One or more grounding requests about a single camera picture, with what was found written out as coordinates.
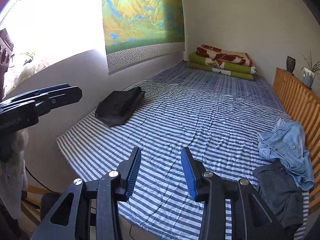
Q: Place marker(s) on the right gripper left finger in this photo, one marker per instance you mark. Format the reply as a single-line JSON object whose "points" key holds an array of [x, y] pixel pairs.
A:
{"points": [[92, 203]]}

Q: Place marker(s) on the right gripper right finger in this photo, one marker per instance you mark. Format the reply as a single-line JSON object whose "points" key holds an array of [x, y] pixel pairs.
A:
{"points": [[251, 216]]}

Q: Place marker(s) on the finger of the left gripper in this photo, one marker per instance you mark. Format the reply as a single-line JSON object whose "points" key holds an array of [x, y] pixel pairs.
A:
{"points": [[46, 99]]}

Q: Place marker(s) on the left white gloved hand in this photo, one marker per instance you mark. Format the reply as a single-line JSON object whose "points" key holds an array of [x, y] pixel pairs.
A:
{"points": [[13, 176]]}

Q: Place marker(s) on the dark grey crumpled garment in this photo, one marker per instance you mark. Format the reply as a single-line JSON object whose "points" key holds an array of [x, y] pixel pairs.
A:
{"points": [[278, 189]]}

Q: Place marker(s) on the folded dark grey garment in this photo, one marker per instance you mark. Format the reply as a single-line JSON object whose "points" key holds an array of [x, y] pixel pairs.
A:
{"points": [[119, 106]]}

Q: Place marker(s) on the light blue denim shirt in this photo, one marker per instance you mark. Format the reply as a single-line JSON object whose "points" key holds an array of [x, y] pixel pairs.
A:
{"points": [[286, 143]]}

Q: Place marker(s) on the blue white striped bedsheet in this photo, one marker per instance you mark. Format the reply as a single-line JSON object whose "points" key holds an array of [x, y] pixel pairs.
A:
{"points": [[217, 117]]}

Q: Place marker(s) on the green folded quilt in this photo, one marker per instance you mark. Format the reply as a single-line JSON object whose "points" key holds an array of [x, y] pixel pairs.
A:
{"points": [[226, 68]]}

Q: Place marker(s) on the potted plant white pot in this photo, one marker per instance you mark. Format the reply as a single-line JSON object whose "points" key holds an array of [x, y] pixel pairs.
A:
{"points": [[310, 70]]}

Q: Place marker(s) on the red beige folded blanket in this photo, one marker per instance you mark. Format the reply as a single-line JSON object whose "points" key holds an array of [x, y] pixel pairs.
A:
{"points": [[224, 56]]}

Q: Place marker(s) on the dark ceramic vase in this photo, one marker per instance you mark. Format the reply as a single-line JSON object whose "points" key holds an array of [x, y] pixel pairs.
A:
{"points": [[290, 64]]}

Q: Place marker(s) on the wooden slatted bed rail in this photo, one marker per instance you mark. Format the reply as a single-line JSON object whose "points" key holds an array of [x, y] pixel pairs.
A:
{"points": [[302, 105]]}

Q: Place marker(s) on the landscape painting wall scroll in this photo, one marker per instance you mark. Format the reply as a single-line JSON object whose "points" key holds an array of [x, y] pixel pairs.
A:
{"points": [[136, 31]]}

